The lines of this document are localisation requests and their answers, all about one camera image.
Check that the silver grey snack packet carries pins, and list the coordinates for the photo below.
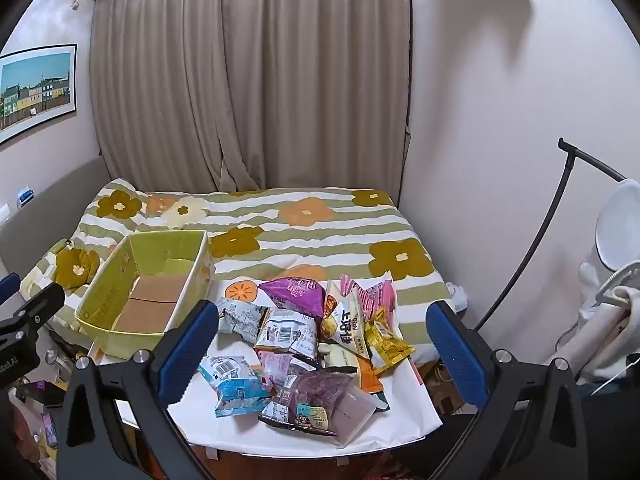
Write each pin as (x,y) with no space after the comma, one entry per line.
(240,316)

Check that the light blue snack packet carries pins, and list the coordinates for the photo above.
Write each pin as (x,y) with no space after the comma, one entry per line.
(232,385)

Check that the gold yellow snack packet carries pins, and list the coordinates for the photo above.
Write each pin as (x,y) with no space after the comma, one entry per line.
(387,347)

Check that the cream yellow chip packet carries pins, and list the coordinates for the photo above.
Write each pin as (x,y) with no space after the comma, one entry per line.
(345,322)

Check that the white garment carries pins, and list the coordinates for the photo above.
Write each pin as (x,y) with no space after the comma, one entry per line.
(610,330)

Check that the black curved lamp pole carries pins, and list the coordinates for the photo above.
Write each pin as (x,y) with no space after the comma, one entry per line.
(562,190)

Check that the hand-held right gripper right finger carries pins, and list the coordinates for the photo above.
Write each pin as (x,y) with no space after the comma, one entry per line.
(457,355)

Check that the white barcode snack packet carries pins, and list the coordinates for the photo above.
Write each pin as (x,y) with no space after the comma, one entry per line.
(287,335)

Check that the brown paper bag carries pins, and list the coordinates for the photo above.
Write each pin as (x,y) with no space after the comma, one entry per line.
(445,385)

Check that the beige curtain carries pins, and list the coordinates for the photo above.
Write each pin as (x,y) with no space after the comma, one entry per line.
(250,75)

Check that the orange snack packet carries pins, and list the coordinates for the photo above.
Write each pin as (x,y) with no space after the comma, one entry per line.
(369,375)

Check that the blue white wall plug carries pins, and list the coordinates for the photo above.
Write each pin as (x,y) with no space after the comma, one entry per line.
(25,198)

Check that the wall poster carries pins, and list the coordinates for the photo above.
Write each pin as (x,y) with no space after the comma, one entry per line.
(35,92)

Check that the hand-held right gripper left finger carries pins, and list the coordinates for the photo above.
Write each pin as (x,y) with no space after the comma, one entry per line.
(187,355)

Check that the pink striped snack packet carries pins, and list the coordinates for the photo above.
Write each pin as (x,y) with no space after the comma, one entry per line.
(375,297)

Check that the translucent purple snack packet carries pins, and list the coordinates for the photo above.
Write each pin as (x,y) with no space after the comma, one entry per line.
(310,395)

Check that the pale pink snack packet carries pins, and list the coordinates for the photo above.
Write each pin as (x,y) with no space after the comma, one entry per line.
(277,365)

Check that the green cardboard box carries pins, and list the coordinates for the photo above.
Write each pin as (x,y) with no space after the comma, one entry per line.
(107,300)

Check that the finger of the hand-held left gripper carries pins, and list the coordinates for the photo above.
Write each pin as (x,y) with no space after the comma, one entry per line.
(42,305)
(7,287)

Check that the white crumpled plastic bag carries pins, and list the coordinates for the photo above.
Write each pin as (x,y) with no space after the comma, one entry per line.
(457,296)

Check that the striped floral blanket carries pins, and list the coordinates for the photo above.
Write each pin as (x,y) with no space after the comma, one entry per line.
(320,240)

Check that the pale cream snack packet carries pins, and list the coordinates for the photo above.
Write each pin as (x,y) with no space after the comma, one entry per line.
(337,357)

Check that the white round appliance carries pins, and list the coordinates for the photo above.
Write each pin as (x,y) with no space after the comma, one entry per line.
(620,225)

